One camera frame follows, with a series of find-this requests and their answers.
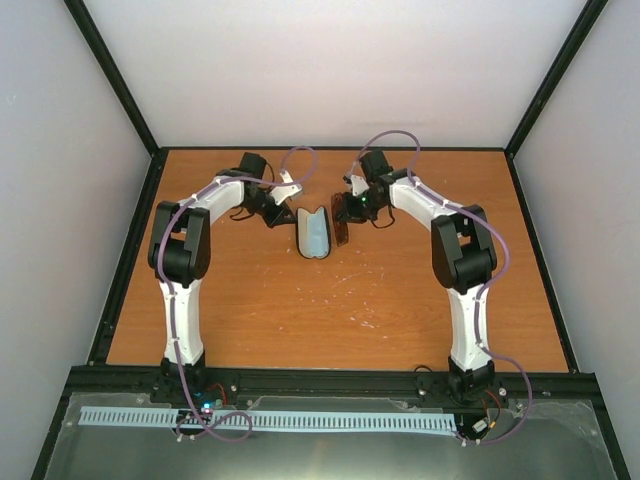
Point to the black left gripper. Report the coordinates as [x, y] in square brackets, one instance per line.
[277, 218]

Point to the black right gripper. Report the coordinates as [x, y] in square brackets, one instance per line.
[349, 214]

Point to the brown translucent sunglasses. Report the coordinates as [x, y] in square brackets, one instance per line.
[340, 226]

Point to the black checkered glasses case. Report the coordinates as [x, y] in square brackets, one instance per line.
[302, 215]

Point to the light blue cleaning cloth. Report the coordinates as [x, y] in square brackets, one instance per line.
[316, 241]

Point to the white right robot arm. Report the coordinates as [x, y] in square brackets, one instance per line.
[463, 256]

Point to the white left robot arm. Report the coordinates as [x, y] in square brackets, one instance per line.
[180, 252]

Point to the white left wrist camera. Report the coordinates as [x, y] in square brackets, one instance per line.
[287, 190]

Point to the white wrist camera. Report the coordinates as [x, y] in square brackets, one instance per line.
[357, 184]
[287, 190]

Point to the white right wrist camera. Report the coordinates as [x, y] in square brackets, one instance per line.
[357, 184]

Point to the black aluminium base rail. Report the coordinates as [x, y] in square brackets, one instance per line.
[238, 386]

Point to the black left frame post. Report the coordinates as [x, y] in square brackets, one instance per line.
[98, 47]

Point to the black frame post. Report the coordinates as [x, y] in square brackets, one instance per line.
[98, 47]
[572, 44]

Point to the light blue slotted cable duct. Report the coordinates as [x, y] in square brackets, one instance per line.
[278, 421]

